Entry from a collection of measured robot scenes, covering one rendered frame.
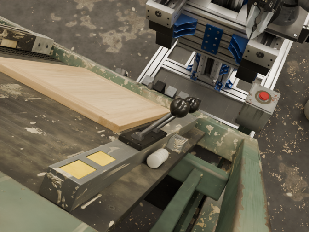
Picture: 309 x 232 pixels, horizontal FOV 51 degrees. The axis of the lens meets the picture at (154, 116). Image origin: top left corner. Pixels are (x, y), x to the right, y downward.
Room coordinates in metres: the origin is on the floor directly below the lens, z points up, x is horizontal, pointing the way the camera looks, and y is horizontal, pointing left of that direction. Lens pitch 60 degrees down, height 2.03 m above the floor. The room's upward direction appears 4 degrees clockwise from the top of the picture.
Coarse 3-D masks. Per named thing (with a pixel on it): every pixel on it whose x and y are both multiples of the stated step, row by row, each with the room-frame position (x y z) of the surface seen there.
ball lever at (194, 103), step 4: (188, 100) 0.40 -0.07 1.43; (192, 100) 0.40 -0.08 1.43; (196, 100) 0.40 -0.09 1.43; (192, 104) 0.39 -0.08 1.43; (196, 104) 0.39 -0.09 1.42; (192, 108) 0.38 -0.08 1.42; (196, 108) 0.39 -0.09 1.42; (192, 112) 0.38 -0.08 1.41; (172, 116) 0.38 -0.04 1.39; (168, 120) 0.37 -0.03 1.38; (160, 124) 0.36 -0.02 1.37; (164, 124) 0.36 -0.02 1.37; (156, 128) 0.35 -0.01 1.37; (156, 132) 0.35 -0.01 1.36
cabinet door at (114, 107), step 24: (24, 72) 0.53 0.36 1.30; (48, 72) 0.62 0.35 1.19; (72, 72) 0.74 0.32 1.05; (48, 96) 0.45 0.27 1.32; (72, 96) 0.47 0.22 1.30; (96, 96) 0.55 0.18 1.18; (120, 96) 0.65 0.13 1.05; (96, 120) 0.39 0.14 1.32; (120, 120) 0.41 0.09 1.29; (144, 120) 0.49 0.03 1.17
